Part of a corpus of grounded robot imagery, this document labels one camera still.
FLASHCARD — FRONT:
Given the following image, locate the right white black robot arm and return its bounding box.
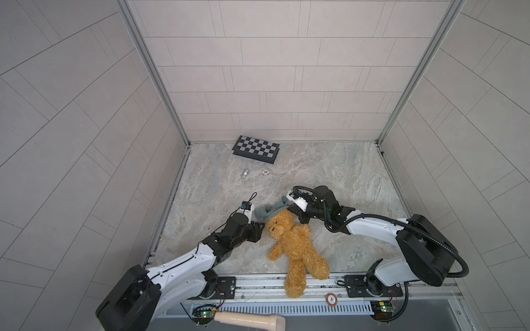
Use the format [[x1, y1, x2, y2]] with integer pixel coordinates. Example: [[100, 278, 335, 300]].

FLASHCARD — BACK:
[[286, 186, 469, 296]]

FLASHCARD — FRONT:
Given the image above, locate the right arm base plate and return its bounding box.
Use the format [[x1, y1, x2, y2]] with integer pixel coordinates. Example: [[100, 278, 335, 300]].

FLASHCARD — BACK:
[[337, 274, 404, 298]]

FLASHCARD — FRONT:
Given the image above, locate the round red white sticker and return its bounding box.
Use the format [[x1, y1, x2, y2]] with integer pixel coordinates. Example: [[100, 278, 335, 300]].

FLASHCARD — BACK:
[[326, 293, 338, 307]]

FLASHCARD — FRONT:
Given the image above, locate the grey-green teddy sweater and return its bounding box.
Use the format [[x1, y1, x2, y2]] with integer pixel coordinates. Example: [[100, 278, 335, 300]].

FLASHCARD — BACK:
[[253, 196, 290, 223]]

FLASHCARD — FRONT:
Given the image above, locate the beige wooden handle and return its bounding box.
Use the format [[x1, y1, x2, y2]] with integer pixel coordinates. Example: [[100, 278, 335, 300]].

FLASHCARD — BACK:
[[214, 312, 287, 331]]

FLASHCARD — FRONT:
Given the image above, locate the green circuit board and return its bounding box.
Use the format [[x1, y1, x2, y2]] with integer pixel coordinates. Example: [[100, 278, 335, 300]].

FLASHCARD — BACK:
[[370, 301, 396, 321], [191, 304, 218, 325]]

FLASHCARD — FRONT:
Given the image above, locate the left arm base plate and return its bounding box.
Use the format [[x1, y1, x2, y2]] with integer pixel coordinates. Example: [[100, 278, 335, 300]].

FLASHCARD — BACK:
[[198, 277, 236, 300]]

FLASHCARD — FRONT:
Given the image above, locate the right green circuit board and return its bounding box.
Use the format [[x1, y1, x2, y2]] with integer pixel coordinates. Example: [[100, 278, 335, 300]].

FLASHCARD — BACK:
[[370, 301, 396, 321]]

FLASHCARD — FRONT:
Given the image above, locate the left green circuit board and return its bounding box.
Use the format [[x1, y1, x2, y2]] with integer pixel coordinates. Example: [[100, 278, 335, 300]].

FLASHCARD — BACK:
[[191, 304, 218, 325]]

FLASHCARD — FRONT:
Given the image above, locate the tan teddy bear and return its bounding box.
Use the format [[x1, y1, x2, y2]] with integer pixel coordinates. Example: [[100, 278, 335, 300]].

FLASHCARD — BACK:
[[266, 210, 331, 299]]

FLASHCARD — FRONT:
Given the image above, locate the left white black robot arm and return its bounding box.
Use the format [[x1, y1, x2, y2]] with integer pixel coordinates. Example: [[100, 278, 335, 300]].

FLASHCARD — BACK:
[[95, 212, 265, 330]]

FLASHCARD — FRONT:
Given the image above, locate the folded black white chessboard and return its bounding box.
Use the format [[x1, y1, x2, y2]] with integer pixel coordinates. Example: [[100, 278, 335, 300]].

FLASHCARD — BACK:
[[232, 136, 280, 164]]

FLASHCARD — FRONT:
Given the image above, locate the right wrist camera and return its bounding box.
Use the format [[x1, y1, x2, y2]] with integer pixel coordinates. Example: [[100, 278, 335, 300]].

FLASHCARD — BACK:
[[287, 190, 308, 212]]

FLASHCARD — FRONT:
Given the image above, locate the right black corrugated cable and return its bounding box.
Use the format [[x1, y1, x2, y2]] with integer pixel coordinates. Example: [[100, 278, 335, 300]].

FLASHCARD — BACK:
[[291, 185, 471, 279]]

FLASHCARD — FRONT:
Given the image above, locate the aluminium mounting rail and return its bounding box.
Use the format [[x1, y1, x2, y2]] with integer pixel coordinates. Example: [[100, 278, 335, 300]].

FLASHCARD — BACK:
[[115, 271, 460, 306]]

